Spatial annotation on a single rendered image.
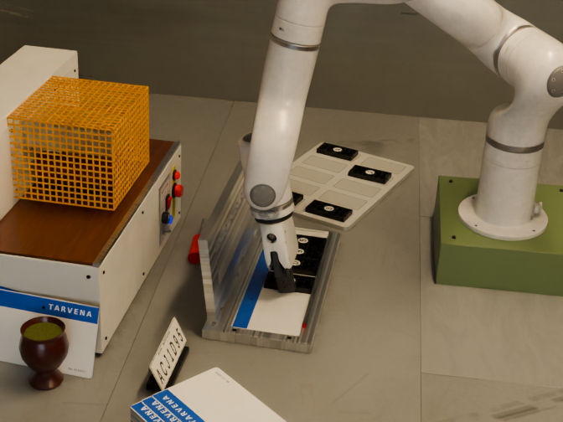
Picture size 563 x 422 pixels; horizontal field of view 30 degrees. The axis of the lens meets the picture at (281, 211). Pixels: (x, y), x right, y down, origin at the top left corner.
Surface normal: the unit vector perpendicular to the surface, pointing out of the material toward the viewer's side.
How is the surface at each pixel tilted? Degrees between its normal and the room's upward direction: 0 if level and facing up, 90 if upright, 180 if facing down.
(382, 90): 90
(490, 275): 90
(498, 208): 93
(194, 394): 0
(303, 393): 0
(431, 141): 0
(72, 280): 90
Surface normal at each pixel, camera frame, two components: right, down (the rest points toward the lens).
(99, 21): -0.11, 0.46
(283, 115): 0.19, -0.32
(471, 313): 0.05, -0.89
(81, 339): -0.21, 0.09
